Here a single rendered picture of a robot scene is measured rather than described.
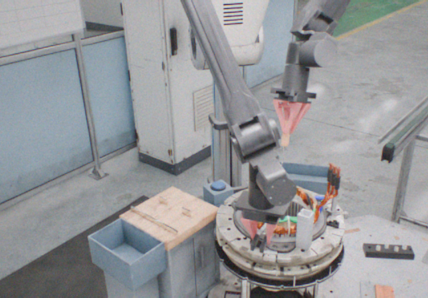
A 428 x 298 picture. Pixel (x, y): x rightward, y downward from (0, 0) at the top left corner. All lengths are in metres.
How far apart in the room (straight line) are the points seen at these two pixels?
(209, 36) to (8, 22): 2.32
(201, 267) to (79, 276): 1.52
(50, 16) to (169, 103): 0.97
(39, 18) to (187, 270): 2.23
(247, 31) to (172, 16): 1.84
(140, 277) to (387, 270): 0.79
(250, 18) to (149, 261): 0.74
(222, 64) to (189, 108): 2.66
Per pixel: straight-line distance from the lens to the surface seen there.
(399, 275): 1.56
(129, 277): 1.13
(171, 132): 3.42
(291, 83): 1.04
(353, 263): 1.56
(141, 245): 1.23
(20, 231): 3.26
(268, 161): 0.82
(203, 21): 0.82
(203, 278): 1.34
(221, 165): 1.56
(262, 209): 0.90
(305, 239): 1.05
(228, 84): 0.81
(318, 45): 0.98
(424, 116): 2.84
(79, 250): 2.93
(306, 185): 1.40
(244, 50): 1.41
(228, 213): 1.18
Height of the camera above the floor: 1.76
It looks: 27 degrees down
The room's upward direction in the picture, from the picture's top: 2 degrees counter-clockwise
